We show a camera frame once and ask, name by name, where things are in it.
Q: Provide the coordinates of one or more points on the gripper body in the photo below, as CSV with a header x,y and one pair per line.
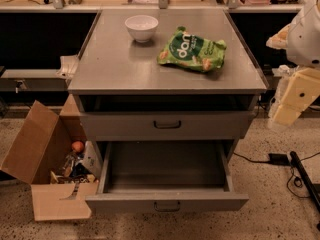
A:
x,y
304,44

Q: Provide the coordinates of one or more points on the grey drawer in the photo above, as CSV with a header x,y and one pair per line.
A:
x,y
156,126
165,177

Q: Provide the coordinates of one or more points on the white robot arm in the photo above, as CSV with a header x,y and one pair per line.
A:
x,y
300,39

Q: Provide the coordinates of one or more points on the grey metal drawer cabinet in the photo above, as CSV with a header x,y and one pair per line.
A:
x,y
117,74

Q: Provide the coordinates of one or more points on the black pole on floor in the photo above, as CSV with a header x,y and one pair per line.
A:
x,y
312,189

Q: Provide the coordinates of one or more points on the black power adapter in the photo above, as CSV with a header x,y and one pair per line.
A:
x,y
279,159

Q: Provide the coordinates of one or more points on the green snack bag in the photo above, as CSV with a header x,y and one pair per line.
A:
x,y
192,52

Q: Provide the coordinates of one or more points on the white ceramic bowl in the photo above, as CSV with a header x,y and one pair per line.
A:
x,y
141,27

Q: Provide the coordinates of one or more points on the orange fruit in box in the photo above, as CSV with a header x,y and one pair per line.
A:
x,y
77,146

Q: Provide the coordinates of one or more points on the mixed packages in box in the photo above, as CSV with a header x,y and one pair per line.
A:
x,y
84,167

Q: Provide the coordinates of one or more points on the open cardboard box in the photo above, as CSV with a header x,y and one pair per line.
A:
x,y
39,149

